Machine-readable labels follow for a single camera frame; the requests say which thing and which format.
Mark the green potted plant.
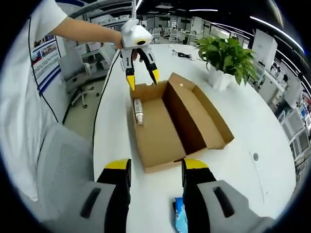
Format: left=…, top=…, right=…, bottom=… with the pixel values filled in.
left=195, top=35, right=258, bottom=92

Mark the white spray bottle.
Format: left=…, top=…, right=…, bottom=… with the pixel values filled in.
left=133, top=98, right=144, bottom=127

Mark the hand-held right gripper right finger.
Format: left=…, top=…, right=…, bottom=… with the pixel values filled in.
left=181, top=158, right=275, bottom=233

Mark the white table cable cover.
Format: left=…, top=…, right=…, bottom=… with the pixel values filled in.
left=249, top=150, right=267, bottom=204

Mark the brown cardboard shoe box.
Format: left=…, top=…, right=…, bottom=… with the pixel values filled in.
left=129, top=72, right=235, bottom=174

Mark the person in white shirt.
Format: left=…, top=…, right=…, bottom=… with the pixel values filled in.
left=0, top=0, right=69, bottom=202

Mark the thin black cable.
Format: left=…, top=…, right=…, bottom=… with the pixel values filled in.
left=27, top=18, right=59, bottom=122

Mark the blue plastic tissue pack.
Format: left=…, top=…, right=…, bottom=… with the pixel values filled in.
left=173, top=197, right=190, bottom=233

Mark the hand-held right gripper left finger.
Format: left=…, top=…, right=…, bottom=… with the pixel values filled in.
left=46, top=158, right=132, bottom=233

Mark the person's left hand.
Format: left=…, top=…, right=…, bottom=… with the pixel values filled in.
left=112, top=36, right=144, bottom=63

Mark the white office chair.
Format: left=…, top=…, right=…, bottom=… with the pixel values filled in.
left=69, top=83, right=101, bottom=109

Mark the white tall cabinet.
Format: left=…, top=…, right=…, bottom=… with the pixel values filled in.
left=252, top=28, right=278, bottom=71

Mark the grey mesh office chair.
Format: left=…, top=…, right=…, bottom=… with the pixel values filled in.
left=36, top=122, right=98, bottom=216

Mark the blue white standing banner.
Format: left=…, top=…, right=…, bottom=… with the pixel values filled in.
left=30, top=33, right=61, bottom=94

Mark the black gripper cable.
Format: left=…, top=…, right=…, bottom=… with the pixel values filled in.
left=93, top=50, right=121, bottom=148

